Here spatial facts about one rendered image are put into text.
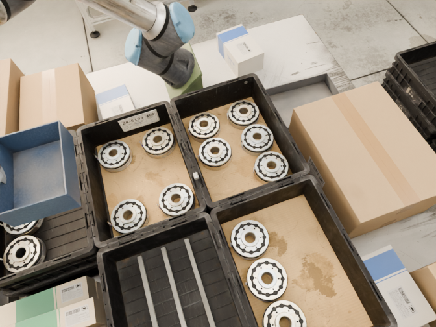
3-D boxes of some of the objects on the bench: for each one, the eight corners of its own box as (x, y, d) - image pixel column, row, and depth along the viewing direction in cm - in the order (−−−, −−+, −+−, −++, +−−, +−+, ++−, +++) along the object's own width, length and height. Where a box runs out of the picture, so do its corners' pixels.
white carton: (217, 50, 143) (216, 33, 135) (241, 40, 145) (241, 23, 137) (237, 79, 134) (237, 63, 126) (263, 69, 136) (264, 52, 128)
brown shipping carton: (43, 104, 134) (20, 76, 120) (94, 90, 136) (78, 62, 122) (44, 163, 120) (19, 140, 106) (102, 147, 122) (84, 122, 108)
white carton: (343, 266, 96) (352, 260, 88) (377, 252, 97) (390, 244, 89) (383, 337, 87) (397, 337, 79) (420, 320, 88) (438, 318, 80)
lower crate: (22, 189, 115) (0, 175, 105) (103, 163, 119) (89, 146, 108) (28, 302, 97) (2, 298, 86) (124, 267, 100) (110, 259, 89)
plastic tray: (280, 137, 119) (281, 129, 115) (262, 97, 129) (263, 89, 124) (347, 118, 121) (351, 109, 117) (324, 80, 131) (327, 72, 126)
